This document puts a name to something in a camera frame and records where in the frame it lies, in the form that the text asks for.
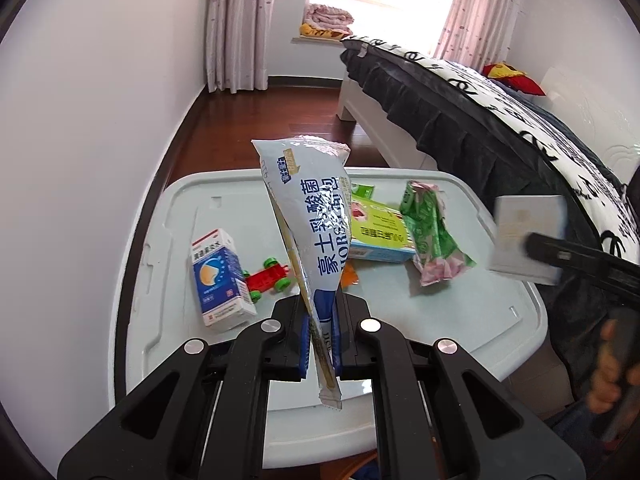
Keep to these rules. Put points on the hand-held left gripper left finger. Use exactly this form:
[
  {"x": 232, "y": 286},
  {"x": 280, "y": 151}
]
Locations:
[{"x": 302, "y": 350}]

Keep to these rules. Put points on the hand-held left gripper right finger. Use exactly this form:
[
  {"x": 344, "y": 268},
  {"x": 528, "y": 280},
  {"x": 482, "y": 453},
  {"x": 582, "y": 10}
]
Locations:
[{"x": 339, "y": 347}]

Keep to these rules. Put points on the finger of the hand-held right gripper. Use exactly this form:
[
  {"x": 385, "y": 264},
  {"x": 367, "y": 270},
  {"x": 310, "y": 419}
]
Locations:
[{"x": 580, "y": 260}]

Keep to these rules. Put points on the orange juice pouch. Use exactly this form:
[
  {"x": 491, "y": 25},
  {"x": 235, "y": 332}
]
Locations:
[{"x": 350, "y": 276}]

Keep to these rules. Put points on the white cardboard box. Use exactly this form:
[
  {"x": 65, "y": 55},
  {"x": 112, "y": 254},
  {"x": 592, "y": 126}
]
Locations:
[{"x": 515, "y": 225}]

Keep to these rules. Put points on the red green toy chassis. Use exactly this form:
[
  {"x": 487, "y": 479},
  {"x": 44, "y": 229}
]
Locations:
[{"x": 265, "y": 277}]

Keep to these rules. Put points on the green yellow cardboard box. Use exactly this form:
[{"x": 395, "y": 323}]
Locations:
[{"x": 380, "y": 230}]

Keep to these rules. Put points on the light blue bread bag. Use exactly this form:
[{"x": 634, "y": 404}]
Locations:
[{"x": 320, "y": 220}]

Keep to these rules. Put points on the green pink snack wrapper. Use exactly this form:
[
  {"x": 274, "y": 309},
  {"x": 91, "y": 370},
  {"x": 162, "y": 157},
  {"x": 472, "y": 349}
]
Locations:
[{"x": 430, "y": 230}]

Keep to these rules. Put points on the person's right hand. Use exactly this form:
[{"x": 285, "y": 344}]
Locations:
[{"x": 606, "y": 360}]

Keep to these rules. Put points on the person's right leg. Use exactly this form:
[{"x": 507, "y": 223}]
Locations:
[{"x": 580, "y": 425}]

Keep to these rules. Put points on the blue white medicine carton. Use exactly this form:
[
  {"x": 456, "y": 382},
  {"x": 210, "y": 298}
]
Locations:
[{"x": 220, "y": 280}]

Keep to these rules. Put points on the white headboard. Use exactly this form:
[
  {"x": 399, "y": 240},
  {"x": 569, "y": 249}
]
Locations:
[{"x": 590, "y": 105}]

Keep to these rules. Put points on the small green packet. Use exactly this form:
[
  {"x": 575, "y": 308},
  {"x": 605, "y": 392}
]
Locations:
[{"x": 364, "y": 191}]

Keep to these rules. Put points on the black white printed blanket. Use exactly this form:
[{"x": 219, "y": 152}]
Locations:
[{"x": 500, "y": 95}]

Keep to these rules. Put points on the red yellow pillow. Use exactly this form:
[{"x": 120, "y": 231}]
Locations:
[{"x": 515, "y": 77}]

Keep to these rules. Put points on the bed with black-white cover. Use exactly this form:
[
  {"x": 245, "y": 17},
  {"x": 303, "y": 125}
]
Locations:
[{"x": 440, "y": 125}]

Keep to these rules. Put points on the pink dotted curtain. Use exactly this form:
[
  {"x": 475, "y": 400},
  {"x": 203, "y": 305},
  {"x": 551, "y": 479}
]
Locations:
[
  {"x": 240, "y": 25},
  {"x": 480, "y": 10}
]

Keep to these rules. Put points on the yellow patterned cushion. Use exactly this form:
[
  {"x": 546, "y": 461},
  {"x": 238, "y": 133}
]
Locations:
[{"x": 320, "y": 32}]

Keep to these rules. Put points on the folded pink blanket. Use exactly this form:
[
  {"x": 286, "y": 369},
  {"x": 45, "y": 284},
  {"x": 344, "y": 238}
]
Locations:
[{"x": 327, "y": 16}]

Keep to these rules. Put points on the white bed frame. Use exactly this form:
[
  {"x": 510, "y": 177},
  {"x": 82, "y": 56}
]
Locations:
[{"x": 360, "y": 105}]

